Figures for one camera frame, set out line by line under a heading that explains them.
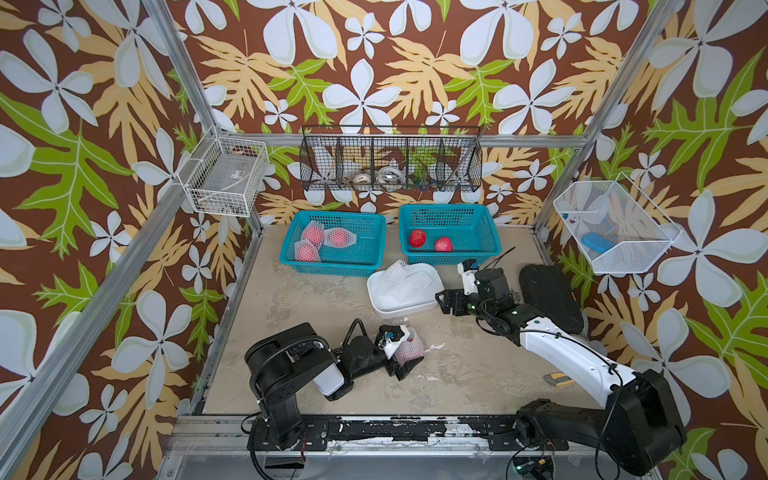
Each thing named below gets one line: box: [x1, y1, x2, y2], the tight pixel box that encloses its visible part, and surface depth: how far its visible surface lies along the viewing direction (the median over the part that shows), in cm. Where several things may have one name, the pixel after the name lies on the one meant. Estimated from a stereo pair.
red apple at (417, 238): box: [409, 229, 427, 248], surface depth 113 cm
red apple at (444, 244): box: [435, 236, 453, 252], surface depth 109 cm
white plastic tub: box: [367, 263, 445, 319], surface depth 98 cm
